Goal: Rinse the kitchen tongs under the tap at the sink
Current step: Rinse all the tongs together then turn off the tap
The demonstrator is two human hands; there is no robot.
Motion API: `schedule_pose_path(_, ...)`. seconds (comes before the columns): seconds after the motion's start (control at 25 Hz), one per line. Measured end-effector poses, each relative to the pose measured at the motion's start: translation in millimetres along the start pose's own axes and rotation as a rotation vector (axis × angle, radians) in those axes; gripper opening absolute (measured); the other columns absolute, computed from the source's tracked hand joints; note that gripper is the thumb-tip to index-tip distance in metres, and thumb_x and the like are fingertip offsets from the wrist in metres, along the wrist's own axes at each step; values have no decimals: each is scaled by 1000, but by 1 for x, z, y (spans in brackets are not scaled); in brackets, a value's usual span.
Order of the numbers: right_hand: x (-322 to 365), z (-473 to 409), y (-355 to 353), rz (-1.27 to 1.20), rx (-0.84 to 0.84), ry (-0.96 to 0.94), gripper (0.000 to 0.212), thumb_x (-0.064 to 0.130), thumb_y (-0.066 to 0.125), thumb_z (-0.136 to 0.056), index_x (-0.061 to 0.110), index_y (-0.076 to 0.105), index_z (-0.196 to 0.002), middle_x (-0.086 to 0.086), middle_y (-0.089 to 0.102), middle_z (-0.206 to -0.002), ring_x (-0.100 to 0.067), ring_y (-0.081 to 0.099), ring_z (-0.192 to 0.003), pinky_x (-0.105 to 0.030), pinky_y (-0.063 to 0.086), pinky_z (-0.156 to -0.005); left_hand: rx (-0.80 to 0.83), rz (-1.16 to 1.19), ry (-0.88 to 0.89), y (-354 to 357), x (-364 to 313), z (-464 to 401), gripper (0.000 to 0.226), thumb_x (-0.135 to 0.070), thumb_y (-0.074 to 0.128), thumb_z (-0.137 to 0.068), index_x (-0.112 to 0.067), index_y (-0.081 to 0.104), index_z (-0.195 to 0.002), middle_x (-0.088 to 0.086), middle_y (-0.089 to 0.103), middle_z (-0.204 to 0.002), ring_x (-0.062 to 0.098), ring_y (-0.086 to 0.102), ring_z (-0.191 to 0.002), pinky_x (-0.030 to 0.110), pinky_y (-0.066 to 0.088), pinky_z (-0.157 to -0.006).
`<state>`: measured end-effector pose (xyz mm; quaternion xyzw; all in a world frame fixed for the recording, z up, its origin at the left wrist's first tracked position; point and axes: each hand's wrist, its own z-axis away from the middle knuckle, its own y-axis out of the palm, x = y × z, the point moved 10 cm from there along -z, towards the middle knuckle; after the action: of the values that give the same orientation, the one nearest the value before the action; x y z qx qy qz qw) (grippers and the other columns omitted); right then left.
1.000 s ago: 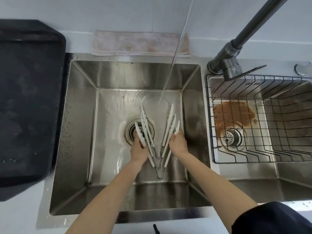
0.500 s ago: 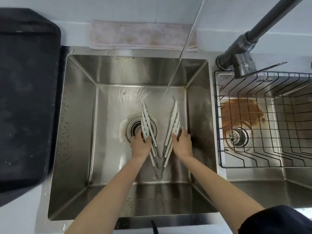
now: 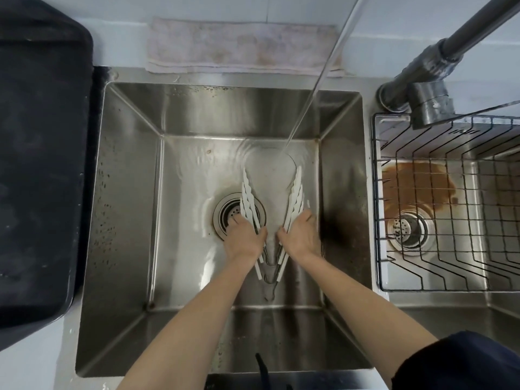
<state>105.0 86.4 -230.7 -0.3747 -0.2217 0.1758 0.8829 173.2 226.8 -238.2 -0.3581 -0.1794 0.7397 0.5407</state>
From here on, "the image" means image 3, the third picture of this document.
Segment small round drain strainer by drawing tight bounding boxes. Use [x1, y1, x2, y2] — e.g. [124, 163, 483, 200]
[386, 213, 432, 251]

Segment stained white towel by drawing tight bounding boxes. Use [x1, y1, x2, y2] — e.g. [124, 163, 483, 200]
[145, 16, 345, 78]

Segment round metal drain strainer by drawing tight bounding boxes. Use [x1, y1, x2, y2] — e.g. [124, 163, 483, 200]
[212, 192, 267, 241]

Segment dark blue sleeve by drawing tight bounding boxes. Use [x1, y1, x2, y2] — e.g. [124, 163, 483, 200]
[391, 330, 520, 390]

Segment person's left hand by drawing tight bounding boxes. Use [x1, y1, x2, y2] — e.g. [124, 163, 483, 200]
[224, 217, 269, 265]

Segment black wire dish rack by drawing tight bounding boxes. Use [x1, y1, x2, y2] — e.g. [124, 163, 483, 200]
[371, 100, 520, 293]

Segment person's right hand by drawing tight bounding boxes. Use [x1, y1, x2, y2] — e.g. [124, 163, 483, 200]
[277, 209, 324, 265]

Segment black tray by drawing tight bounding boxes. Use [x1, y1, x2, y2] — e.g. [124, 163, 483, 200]
[0, 0, 95, 342]

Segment person's right forearm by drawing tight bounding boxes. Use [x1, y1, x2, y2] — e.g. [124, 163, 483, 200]
[291, 253, 440, 387]

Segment person's left forearm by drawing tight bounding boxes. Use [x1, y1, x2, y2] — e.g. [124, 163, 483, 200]
[117, 256, 263, 390]

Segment grey metal faucet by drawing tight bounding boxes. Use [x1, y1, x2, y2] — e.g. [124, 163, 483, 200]
[377, 0, 520, 131]

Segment white-tipped metal tongs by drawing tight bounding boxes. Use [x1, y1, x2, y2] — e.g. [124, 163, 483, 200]
[239, 165, 312, 302]

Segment large stainless steel sink basin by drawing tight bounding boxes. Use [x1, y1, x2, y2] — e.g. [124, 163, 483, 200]
[75, 80, 375, 379]

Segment black strap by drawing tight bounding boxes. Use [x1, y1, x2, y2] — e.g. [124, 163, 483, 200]
[254, 353, 294, 390]

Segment stream of water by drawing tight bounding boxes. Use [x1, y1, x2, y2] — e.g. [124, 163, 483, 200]
[284, 0, 365, 151]

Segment small stained steel sink basin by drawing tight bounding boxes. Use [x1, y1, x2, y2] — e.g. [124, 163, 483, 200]
[370, 113, 520, 335]

